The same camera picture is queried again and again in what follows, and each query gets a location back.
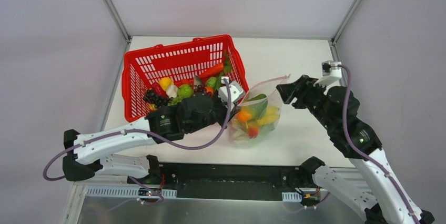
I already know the yellow banana toy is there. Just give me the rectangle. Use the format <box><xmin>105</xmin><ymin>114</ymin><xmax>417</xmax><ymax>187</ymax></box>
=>
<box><xmin>257</xmin><ymin>105</ymin><xmax>280</xmax><ymax>126</ymax></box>

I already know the green orange mango toy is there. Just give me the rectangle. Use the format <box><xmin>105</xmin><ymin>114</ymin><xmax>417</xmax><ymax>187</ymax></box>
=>
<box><xmin>246</xmin><ymin>94</ymin><xmax>268</xmax><ymax>120</ymax></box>

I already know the clear zip top bag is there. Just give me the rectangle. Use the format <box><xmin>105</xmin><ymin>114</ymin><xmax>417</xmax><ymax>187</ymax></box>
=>
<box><xmin>229</xmin><ymin>75</ymin><xmax>290</xmax><ymax>145</ymax></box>

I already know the orange tangerine toy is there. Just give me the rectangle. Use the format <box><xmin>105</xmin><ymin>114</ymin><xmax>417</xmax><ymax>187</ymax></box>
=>
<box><xmin>236</xmin><ymin>110</ymin><xmax>253</xmax><ymax>123</ymax></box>

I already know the green napa cabbage toy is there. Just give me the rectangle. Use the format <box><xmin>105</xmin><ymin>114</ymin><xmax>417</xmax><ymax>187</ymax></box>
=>
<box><xmin>230</xmin><ymin>124</ymin><xmax>276</xmax><ymax>145</ymax></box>

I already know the red peach toy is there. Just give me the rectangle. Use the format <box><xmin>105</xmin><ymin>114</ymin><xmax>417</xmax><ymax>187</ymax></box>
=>
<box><xmin>248</xmin><ymin>126</ymin><xmax>260</xmax><ymax>139</ymax></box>

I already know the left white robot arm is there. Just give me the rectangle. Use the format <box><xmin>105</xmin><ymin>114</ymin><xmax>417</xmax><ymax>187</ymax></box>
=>
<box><xmin>63</xmin><ymin>94</ymin><xmax>235</xmax><ymax>184</ymax></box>

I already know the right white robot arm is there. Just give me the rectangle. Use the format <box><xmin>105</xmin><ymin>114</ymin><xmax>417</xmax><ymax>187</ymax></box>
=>
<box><xmin>276</xmin><ymin>75</ymin><xmax>435</xmax><ymax>223</ymax></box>

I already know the small dark grape bunch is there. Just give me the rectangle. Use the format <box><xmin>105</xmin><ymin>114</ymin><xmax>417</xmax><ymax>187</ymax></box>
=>
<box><xmin>194</xmin><ymin>85</ymin><xmax>207</xmax><ymax>93</ymax></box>

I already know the light green round vegetable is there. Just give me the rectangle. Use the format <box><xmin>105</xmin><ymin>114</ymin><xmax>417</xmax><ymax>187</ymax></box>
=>
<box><xmin>177</xmin><ymin>84</ymin><xmax>194</xmax><ymax>98</ymax></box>

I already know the white mushroom toy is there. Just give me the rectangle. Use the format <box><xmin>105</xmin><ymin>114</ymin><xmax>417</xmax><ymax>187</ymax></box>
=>
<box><xmin>166</xmin><ymin>84</ymin><xmax>178</xmax><ymax>98</ymax></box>

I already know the yellow pear toy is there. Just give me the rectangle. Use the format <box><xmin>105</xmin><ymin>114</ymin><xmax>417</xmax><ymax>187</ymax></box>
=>
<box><xmin>158</xmin><ymin>77</ymin><xmax>174</xmax><ymax>91</ymax></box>

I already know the orange carrot toy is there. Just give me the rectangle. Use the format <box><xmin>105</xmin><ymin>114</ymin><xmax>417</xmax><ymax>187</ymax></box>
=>
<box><xmin>198</xmin><ymin>63</ymin><xmax>224</xmax><ymax>79</ymax></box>

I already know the dark red pepper toy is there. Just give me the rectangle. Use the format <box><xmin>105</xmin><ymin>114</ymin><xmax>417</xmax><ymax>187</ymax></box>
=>
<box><xmin>151</xmin><ymin>82</ymin><xmax>169</xmax><ymax>98</ymax></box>

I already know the dark purple grape bunch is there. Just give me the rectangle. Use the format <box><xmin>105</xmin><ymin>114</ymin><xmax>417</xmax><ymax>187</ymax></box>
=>
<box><xmin>143</xmin><ymin>89</ymin><xmax>171</xmax><ymax>108</ymax></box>

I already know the red plastic shopping basket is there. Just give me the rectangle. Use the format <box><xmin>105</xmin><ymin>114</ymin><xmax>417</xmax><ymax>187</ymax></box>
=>
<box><xmin>121</xmin><ymin>34</ymin><xmax>249</xmax><ymax>122</ymax></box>

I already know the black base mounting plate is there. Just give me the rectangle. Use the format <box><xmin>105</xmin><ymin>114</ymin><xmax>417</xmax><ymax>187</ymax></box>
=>
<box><xmin>138</xmin><ymin>162</ymin><xmax>317</xmax><ymax>201</ymax></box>

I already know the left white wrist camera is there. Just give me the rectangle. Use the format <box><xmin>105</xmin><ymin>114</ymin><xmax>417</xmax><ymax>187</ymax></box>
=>
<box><xmin>217</xmin><ymin>76</ymin><xmax>246</xmax><ymax>110</ymax></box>

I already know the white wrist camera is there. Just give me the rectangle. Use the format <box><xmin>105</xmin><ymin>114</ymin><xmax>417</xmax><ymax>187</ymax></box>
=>
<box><xmin>217</xmin><ymin>76</ymin><xmax>246</xmax><ymax>110</ymax></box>
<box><xmin>313</xmin><ymin>60</ymin><xmax>342</xmax><ymax>87</ymax></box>

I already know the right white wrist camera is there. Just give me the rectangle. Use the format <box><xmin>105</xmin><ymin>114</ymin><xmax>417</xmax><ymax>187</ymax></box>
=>
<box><xmin>313</xmin><ymin>60</ymin><xmax>342</xmax><ymax>87</ymax></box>

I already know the right aluminium frame post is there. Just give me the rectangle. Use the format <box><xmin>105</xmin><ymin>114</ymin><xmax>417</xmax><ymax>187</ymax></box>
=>
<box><xmin>331</xmin><ymin>0</ymin><xmax>362</xmax><ymax>45</ymax></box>

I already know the aluminium frame post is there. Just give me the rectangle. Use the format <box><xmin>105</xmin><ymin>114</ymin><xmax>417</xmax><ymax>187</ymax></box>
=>
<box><xmin>103</xmin><ymin>0</ymin><xmax>131</xmax><ymax>43</ymax></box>
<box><xmin>331</xmin><ymin>0</ymin><xmax>362</xmax><ymax>45</ymax></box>

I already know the left aluminium frame post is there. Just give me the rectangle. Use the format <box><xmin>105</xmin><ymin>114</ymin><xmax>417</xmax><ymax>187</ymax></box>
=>
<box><xmin>103</xmin><ymin>0</ymin><xmax>131</xmax><ymax>43</ymax></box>

